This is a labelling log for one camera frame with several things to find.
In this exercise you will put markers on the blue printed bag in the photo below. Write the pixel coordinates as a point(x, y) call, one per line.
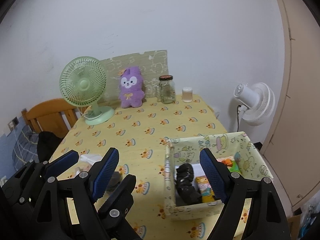
point(308, 220)

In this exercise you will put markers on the white tissue bundle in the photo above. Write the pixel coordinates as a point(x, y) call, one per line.
point(88, 158)

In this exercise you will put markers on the white standing fan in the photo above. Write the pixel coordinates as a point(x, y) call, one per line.
point(260, 105)

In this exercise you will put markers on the green desk fan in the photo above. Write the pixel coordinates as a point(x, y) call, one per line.
point(82, 83)

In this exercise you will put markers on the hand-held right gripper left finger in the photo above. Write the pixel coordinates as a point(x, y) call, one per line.
point(106, 175)

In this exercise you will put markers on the white wall outlet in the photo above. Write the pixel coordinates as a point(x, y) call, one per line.
point(11, 125)

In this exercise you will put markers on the green printed board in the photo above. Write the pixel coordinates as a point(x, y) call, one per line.
point(152, 60)

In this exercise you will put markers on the beige door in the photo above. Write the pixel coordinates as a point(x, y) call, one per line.
point(305, 92)

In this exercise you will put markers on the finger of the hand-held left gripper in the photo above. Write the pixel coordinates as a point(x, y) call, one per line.
point(125, 192)
point(63, 160)

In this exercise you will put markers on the yellow printed tablecloth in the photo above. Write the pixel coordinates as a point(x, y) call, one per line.
point(150, 130)

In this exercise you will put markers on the glass jar with dark lid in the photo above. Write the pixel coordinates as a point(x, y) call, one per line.
point(167, 92)

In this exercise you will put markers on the cartoon printed storage box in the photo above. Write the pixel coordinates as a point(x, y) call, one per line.
point(190, 212)

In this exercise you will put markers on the yellow cartoon tissue pack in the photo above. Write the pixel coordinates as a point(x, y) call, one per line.
point(203, 190)

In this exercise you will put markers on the small glass mug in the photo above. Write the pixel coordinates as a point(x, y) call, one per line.
point(158, 93)

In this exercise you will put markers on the purple plush rabbit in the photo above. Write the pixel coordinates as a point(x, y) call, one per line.
point(131, 90)

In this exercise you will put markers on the green orange tissue pack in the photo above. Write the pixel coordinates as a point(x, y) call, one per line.
point(231, 165)

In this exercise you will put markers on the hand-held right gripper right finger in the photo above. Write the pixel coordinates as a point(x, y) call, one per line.
point(212, 175)

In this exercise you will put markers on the black fluffy cloth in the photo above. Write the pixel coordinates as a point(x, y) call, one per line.
point(186, 187)

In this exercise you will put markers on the cotton swab container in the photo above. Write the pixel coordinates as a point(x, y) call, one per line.
point(187, 95)

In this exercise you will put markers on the dark wall switch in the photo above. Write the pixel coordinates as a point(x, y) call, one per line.
point(15, 121)

